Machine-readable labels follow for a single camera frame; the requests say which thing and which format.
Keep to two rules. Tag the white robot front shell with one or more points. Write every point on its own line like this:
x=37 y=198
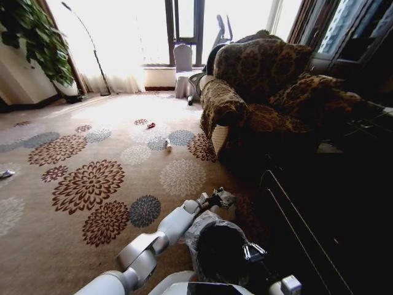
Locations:
x=196 y=287

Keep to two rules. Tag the black bin with clear bag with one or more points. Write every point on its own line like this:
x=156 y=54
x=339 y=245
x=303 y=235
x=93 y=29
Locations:
x=218 y=249

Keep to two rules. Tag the dark window frame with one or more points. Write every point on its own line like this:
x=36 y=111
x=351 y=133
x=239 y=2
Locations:
x=184 y=33

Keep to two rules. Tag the grey paper trash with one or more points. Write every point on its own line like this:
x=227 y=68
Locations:
x=229 y=196

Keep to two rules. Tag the white bottle trash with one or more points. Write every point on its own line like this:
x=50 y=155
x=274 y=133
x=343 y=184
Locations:
x=168 y=144

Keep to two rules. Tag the green leafy houseplant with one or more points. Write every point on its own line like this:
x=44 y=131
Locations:
x=33 y=33

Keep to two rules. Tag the dark low table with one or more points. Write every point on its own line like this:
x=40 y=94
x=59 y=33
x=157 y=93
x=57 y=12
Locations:
x=337 y=215

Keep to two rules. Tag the sheer white curtain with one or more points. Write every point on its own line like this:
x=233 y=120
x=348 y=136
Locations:
x=116 y=61

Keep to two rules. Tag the white plant pot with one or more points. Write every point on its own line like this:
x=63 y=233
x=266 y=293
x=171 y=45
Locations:
x=69 y=90

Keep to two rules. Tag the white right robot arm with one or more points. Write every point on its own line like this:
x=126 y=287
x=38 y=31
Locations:
x=288 y=285

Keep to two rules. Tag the white covered chair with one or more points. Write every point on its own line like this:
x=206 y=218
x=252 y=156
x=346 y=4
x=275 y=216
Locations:
x=183 y=58

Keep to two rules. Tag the brown patterned cushion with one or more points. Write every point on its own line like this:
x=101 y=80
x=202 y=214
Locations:
x=310 y=90

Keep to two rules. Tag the brown patterned armchair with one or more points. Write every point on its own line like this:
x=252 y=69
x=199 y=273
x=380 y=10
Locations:
x=245 y=101

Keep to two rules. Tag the dark glass cabinet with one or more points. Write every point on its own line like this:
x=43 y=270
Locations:
x=347 y=33

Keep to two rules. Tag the crumpled white wrapper trash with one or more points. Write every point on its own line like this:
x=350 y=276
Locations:
x=6 y=174

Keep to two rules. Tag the thin arched floor lamp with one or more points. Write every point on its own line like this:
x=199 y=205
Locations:
x=99 y=61

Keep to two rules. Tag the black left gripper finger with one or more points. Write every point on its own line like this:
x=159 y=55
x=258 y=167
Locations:
x=224 y=205
x=218 y=191

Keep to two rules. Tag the small red wrapper trash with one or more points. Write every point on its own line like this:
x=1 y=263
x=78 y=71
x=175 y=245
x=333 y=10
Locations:
x=150 y=125

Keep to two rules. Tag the grey wheeled machine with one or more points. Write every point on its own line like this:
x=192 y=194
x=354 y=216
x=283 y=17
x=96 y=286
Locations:
x=198 y=83

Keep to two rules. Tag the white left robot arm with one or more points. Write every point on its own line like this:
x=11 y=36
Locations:
x=172 y=224

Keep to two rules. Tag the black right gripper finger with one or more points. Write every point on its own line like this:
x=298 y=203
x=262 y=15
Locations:
x=247 y=251

